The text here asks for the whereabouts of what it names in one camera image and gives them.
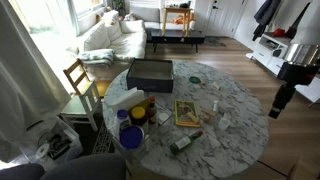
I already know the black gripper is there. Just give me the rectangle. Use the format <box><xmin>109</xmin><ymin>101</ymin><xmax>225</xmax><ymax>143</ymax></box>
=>
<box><xmin>268</xmin><ymin>61</ymin><xmax>318</xmax><ymax>120</ymax></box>

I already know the green glass bottle red cap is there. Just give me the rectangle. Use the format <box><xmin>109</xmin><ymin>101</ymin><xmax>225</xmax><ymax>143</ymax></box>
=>
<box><xmin>169</xmin><ymin>129</ymin><xmax>204</xmax><ymax>156</ymax></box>

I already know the white bottle with white lid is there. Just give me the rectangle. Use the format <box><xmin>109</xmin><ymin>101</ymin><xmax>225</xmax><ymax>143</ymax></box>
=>
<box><xmin>157</xmin><ymin>112</ymin><xmax>170</xmax><ymax>131</ymax></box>

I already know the transparent plastic storage box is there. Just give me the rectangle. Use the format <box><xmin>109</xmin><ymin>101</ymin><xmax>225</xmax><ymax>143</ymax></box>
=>
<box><xmin>110</xmin><ymin>98</ymin><xmax>175</xmax><ymax>160</ymax></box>

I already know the hot sauce bottle red cap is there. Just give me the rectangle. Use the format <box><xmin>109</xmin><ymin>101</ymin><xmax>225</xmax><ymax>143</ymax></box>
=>
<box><xmin>147</xmin><ymin>95</ymin><xmax>158</xmax><ymax>125</ymax></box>

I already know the dark navy cardboard box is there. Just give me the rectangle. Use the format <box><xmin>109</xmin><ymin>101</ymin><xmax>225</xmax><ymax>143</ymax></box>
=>
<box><xmin>125</xmin><ymin>58</ymin><xmax>175</xmax><ymax>94</ymax></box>

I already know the white bottle with blue cap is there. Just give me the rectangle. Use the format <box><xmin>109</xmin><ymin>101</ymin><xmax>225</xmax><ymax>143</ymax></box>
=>
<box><xmin>114</xmin><ymin>109</ymin><xmax>132</xmax><ymax>134</ymax></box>

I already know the white low cabinet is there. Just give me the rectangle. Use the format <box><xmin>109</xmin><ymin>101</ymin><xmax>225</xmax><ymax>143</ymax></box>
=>
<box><xmin>245</xmin><ymin>31</ymin><xmax>320</xmax><ymax>105</ymax></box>

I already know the red object on cabinet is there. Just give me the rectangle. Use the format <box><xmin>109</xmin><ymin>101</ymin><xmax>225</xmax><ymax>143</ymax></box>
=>
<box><xmin>272</xmin><ymin>27</ymin><xmax>287</xmax><ymax>38</ymax></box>

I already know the dark hanging jacket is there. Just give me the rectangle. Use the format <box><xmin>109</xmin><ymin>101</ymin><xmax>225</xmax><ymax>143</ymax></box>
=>
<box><xmin>251</xmin><ymin>0</ymin><xmax>283</xmax><ymax>42</ymax></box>

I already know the yellow dog picture book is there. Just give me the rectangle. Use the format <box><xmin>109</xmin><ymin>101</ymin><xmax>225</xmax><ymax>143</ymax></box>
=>
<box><xmin>174</xmin><ymin>99</ymin><xmax>202</xmax><ymax>129</ymax></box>

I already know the white door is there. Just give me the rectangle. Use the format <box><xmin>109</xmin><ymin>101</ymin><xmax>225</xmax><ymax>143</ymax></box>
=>
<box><xmin>204</xmin><ymin>0</ymin><xmax>250</xmax><ymax>38</ymax></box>

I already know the black coffee table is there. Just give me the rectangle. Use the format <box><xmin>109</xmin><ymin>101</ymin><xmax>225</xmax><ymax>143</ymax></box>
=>
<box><xmin>150</xmin><ymin>28</ymin><xmax>206</xmax><ymax>54</ymax></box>

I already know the orange toy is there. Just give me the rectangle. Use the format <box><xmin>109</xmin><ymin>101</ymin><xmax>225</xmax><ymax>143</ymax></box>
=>
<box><xmin>172</xmin><ymin>13</ymin><xmax>196</xmax><ymax>26</ymax></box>

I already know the wooden stool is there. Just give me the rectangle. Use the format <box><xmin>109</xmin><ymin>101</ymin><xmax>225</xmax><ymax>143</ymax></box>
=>
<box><xmin>161</xmin><ymin>6</ymin><xmax>193</xmax><ymax>37</ymax></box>

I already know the dark jar with yellow lid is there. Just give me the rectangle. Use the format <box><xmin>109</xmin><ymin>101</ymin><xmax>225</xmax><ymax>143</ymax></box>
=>
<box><xmin>130</xmin><ymin>106</ymin><xmax>148</xmax><ymax>127</ymax></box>

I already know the green jar with blue lid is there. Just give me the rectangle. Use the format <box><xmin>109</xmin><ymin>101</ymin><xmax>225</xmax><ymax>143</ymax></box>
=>
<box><xmin>119</xmin><ymin>125</ymin><xmax>146</xmax><ymax>150</ymax></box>

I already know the white folded paper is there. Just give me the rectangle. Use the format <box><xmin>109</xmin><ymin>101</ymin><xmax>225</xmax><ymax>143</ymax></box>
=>
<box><xmin>109</xmin><ymin>86</ymin><xmax>146</xmax><ymax>114</ymax></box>

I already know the patterned throw pillow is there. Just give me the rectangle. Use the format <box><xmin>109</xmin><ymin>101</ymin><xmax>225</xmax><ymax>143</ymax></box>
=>
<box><xmin>124</xmin><ymin>12</ymin><xmax>145</xmax><ymax>22</ymax></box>

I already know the white fabric sofa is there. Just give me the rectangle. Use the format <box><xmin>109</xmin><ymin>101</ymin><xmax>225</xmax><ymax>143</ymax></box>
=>
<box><xmin>65</xmin><ymin>5</ymin><xmax>198</xmax><ymax>69</ymax></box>

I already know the light knitted blanket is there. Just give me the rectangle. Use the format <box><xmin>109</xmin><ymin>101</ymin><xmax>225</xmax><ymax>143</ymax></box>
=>
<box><xmin>77</xmin><ymin>48</ymin><xmax>116</xmax><ymax>68</ymax></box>

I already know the green houseplant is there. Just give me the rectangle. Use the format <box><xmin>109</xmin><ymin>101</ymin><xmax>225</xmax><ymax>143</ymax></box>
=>
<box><xmin>111</xmin><ymin>0</ymin><xmax>127</xmax><ymax>17</ymax></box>

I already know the white chair with green seat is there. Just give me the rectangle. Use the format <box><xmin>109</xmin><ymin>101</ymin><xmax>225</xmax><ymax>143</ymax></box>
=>
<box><xmin>59</xmin><ymin>80</ymin><xmax>104</xmax><ymax>132</ymax></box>

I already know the wooden slat chair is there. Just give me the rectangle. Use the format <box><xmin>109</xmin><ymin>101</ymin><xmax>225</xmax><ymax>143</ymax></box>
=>
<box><xmin>62</xmin><ymin>58</ymin><xmax>101</xmax><ymax>98</ymax></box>

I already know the grey upholstered seat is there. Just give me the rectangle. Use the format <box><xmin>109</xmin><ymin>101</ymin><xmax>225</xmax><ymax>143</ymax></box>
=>
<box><xmin>0</xmin><ymin>153</ymin><xmax>128</xmax><ymax>180</ymax></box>

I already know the white bin with clutter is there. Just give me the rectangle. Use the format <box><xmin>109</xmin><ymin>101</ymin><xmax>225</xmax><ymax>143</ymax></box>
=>
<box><xmin>25</xmin><ymin>115</ymin><xmax>84</xmax><ymax>172</ymax></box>

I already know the light grey curtain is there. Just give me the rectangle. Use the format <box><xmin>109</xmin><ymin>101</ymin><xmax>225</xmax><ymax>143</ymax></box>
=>
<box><xmin>0</xmin><ymin>0</ymin><xmax>72</xmax><ymax>164</ymax></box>

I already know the white wire rack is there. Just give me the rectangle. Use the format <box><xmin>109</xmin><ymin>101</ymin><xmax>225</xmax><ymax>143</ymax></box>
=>
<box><xmin>91</xmin><ymin>121</ymin><xmax>116</xmax><ymax>156</ymax></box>

